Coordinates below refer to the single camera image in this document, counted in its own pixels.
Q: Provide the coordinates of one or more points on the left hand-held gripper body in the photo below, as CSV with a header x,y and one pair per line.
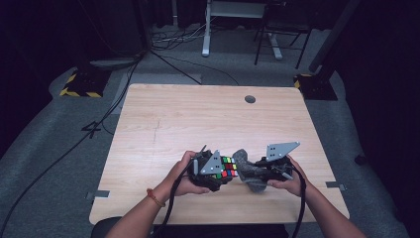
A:
x,y
208,165

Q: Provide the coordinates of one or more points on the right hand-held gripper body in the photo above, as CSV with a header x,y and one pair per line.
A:
x,y
280,152

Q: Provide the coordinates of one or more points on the multicoloured puzzle cube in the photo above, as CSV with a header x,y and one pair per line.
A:
x,y
228,167

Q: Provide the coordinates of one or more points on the grey fluffy towel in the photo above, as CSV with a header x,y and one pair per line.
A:
x,y
247,172

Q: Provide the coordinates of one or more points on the person's right hand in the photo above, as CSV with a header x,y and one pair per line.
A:
x,y
297,183

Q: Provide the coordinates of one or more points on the person's left hand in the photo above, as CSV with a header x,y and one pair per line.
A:
x,y
180,185

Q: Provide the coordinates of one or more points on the person's dark clothed legs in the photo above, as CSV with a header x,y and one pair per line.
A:
x,y
214,232

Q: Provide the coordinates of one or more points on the grey tape piece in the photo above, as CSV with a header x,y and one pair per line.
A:
x,y
335,185
99,194

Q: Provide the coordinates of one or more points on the black yellow striped stand base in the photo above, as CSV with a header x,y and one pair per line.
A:
x,y
317,89
86,84

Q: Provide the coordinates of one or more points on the small dark floor object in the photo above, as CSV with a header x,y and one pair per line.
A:
x,y
360,160

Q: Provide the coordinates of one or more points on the grey slanted metal pole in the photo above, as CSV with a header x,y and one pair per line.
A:
x,y
330,39

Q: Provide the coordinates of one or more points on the black metal chair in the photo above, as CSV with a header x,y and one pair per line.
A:
x,y
284,28

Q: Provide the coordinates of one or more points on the white metal desk frame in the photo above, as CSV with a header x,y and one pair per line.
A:
x,y
206,39

